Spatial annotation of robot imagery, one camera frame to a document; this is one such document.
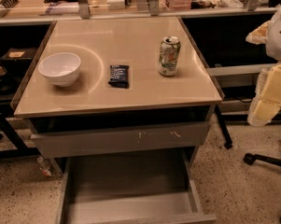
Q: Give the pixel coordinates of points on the grey drawer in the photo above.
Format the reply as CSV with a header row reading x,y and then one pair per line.
x,y
123,139
142,187

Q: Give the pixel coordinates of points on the black office chair base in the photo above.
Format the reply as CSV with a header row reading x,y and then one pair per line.
x,y
251,158

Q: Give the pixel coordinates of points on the green white soda can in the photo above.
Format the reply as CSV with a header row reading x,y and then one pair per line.
x,y
169,53

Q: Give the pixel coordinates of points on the grey drawer cabinet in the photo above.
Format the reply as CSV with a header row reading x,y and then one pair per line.
x,y
91,103

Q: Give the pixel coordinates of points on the grey top drawer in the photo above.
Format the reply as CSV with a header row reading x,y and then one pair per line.
x,y
123,139

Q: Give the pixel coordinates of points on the yellow foam padded gripper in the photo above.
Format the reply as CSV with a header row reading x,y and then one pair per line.
x,y
279,38

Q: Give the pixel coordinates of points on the grey metal side shelf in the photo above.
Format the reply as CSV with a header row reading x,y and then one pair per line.
x,y
238,84

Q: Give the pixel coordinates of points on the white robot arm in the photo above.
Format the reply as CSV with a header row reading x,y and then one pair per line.
x,y
269,34

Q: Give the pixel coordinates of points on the dark blue snack packet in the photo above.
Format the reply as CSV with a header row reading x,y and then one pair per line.
x,y
119,76

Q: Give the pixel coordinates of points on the white ceramic bowl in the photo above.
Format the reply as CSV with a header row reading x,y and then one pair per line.
x,y
60,69

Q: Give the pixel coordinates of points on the black box with label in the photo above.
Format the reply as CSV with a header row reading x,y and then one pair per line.
x,y
19,54

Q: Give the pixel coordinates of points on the plastic bottle on floor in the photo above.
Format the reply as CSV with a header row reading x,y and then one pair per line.
x,y
45,166

